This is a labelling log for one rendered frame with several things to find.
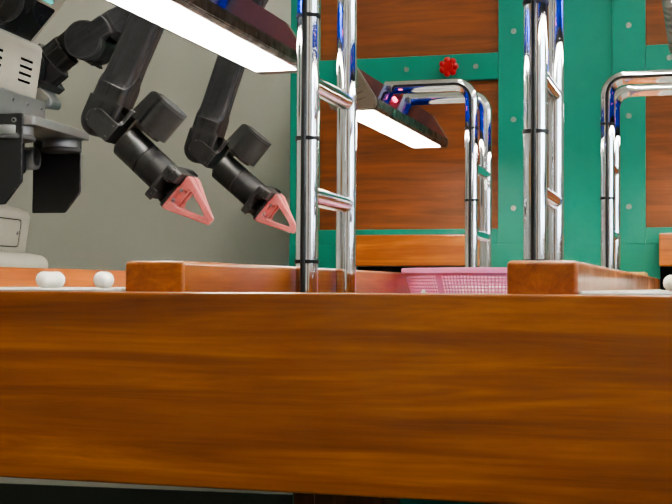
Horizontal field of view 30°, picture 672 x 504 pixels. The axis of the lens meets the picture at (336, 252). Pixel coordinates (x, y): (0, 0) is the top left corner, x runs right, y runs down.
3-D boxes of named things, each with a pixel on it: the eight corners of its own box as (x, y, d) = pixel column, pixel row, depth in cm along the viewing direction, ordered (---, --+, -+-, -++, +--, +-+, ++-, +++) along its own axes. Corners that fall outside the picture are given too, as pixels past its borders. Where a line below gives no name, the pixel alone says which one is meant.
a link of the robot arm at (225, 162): (214, 175, 253) (204, 172, 248) (235, 149, 252) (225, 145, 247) (238, 197, 252) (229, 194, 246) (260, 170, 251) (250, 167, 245)
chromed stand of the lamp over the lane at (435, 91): (373, 324, 228) (374, 79, 229) (399, 321, 247) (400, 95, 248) (477, 326, 222) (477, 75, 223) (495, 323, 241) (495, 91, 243)
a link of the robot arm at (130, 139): (118, 152, 211) (104, 147, 205) (144, 121, 210) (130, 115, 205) (146, 179, 209) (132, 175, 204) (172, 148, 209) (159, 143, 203)
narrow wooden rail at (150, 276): (122, 390, 106) (124, 260, 106) (484, 327, 280) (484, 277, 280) (183, 392, 105) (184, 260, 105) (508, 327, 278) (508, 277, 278)
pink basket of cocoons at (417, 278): (380, 338, 168) (381, 267, 168) (423, 331, 193) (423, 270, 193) (583, 341, 160) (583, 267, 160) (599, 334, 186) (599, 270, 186)
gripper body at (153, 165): (201, 177, 209) (171, 148, 211) (176, 171, 199) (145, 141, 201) (177, 206, 210) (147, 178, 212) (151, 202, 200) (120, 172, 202)
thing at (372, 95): (328, 109, 209) (328, 66, 210) (412, 148, 269) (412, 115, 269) (374, 107, 207) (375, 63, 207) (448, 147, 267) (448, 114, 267)
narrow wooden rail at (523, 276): (506, 402, 97) (506, 259, 97) (633, 329, 271) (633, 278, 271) (578, 404, 95) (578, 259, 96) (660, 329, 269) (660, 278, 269)
